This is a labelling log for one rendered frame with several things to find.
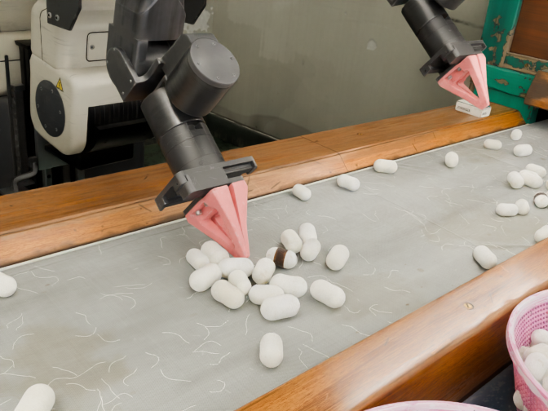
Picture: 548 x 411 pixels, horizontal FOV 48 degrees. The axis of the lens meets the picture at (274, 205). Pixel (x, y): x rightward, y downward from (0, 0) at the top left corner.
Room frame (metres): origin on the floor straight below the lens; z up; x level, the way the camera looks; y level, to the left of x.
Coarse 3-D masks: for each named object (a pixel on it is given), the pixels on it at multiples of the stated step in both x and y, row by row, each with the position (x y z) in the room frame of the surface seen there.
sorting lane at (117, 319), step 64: (512, 128) 1.24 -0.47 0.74; (320, 192) 0.79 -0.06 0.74; (384, 192) 0.82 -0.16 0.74; (448, 192) 0.84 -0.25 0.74; (512, 192) 0.87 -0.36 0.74; (64, 256) 0.54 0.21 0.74; (128, 256) 0.56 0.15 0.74; (256, 256) 0.59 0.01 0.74; (320, 256) 0.61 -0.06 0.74; (384, 256) 0.62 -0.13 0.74; (448, 256) 0.64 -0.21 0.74; (512, 256) 0.66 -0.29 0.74; (0, 320) 0.43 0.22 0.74; (64, 320) 0.44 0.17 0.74; (128, 320) 0.45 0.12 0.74; (192, 320) 0.46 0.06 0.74; (256, 320) 0.47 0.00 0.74; (320, 320) 0.48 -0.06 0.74; (384, 320) 0.49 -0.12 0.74; (0, 384) 0.35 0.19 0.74; (64, 384) 0.36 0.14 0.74; (128, 384) 0.37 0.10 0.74; (192, 384) 0.38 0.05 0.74; (256, 384) 0.39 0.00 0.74
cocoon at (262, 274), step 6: (264, 258) 0.55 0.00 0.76; (258, 264) 0.54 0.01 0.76; (264, 264) 0.54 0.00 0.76; (270, 264) 0.54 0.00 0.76; (258, 270) 0.53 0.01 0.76; (264, 270) 0.53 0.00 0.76; (270, 270) 0.54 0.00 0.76; (252, 276) 0.53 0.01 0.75; (258, 276) 0.53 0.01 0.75; (264, 276) 0.53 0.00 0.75; (270, 276) 0.53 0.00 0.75; (258, 282) 0.53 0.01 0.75; (264, 282) 0.53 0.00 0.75
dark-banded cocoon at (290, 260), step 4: (272, 248) 0.58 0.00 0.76; (276, 248) 0.58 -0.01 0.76; (268, 252) 0.58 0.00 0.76; (272, 252) 0.57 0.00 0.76; (288, 252) 0.57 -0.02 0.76; (292, 252) 0.57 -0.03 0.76; (268, 256) 0.57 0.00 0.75; (272, 256) 0.57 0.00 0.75; (288, 256) 0.57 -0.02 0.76; (292, 256) 0.57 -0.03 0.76; (296, 256) 0.57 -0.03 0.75; (272, 260) 0.57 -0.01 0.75; (288, 260) 0.57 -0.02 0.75; (292, 260) 0.57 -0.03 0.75; (296, 260) 0.57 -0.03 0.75; (284, 264) 0.57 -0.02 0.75; (288, 264) 0.56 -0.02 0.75; (292, 264) 0.57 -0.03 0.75; (288, 268) 0.57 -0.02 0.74
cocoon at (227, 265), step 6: (228, 258) 0.54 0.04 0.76; (234, 258) 0.55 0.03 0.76; (240, 258) 0.55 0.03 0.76; (246, 258) 0.55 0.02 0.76; (222, 264) 0.54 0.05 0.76; (228, 264) 0.53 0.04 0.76; (234, 264) 0.54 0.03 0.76; (240, 264) 0.54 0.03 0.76; (246, 264) 0.54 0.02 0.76; (252, 264) 0.54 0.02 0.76; (222, 270) 0.53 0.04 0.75; (228, 270) 0.53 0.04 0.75; (234, 270) 0.53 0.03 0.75; (246, 270) 0.54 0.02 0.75; (252, 270) 0.54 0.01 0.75
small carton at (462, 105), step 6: (462, 102) 1.23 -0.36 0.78; (468, 102) 1.24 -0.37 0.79; (456, 108) 1.24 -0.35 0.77; (462, 108) 1.23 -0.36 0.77; (468, 108) 1.22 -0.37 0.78; (474, 108) 1.21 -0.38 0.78; (486, 108) 1.21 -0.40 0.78; (474, 114) 1.21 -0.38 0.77; (480, 114) 1.20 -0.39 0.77; (486, 114) 1.22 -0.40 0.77
